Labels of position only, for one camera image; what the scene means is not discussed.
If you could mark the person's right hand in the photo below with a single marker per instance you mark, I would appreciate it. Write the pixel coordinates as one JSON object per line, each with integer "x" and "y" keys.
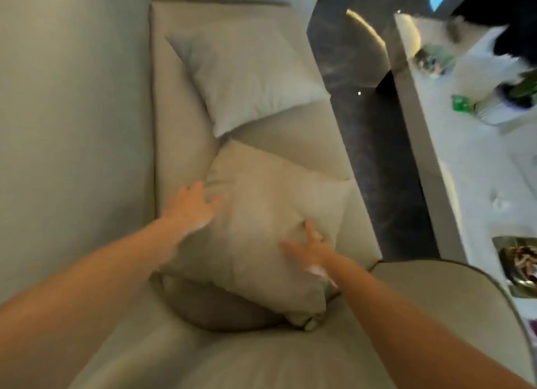
{"x": 316, "y": 254}

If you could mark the person's left hand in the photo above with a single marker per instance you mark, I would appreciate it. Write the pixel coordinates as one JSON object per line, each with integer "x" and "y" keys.
{"x": 189, "y": 210}

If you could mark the beige cushion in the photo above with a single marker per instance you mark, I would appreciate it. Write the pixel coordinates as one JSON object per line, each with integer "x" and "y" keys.
{"x": 260, "y": 217}

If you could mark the beige sofa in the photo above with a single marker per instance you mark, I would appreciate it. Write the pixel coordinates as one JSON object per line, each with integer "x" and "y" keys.
{"x": 75, "y": 129}

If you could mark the grey-beige cushion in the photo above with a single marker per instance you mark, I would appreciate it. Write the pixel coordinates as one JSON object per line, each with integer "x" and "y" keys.
{"x": 247, "y": 74}

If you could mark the person's left forearm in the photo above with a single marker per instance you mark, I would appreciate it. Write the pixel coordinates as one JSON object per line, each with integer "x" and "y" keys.
{"x": 84, "y": 309}

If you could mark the person's right forearm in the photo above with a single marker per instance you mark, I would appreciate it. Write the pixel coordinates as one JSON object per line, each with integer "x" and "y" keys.
{"x": 411, "y": 338}

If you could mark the white coffee table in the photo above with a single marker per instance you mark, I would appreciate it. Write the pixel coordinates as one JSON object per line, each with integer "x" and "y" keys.
{"x": 474, "y": 162}

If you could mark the white crumpled tissue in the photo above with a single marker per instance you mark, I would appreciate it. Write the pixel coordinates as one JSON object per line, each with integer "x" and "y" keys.
{"x": 500, "y": 202}

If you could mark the shiny metal tray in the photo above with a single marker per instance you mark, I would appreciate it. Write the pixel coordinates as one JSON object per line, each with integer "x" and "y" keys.
{"x": 518, "y": 267}

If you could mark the green packet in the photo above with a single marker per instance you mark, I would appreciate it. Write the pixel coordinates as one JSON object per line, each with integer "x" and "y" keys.
{"x": 461, "y": 103}

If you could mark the glass ashtray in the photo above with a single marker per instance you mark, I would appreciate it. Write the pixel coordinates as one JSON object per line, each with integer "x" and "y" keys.
{"x": 434, "y": 59}

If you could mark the green plant in white pot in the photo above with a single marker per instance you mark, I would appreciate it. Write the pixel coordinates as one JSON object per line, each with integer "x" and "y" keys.
{"x": 503, "y": 101}

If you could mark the black garment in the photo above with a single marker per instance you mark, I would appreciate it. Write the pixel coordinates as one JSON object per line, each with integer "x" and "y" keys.
{"x": 507, "y": 15}

